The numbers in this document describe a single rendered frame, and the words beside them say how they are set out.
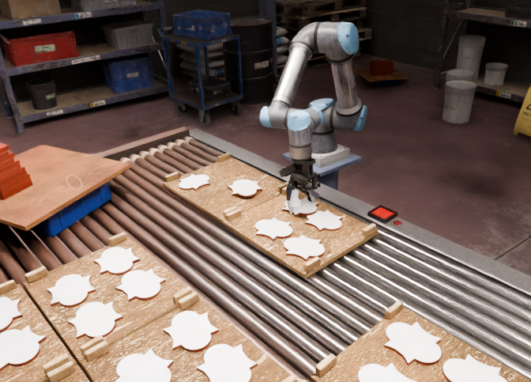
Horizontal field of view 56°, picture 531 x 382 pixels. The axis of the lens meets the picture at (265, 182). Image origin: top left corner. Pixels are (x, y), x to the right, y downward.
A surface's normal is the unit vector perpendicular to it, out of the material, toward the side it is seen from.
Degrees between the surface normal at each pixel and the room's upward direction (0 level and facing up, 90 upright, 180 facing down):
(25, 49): 90
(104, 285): 0
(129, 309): 0
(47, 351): 0
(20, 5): 84
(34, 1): 88
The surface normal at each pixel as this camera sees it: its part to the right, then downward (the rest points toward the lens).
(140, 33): 0.66, 0.43
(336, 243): -0.04, -0.88
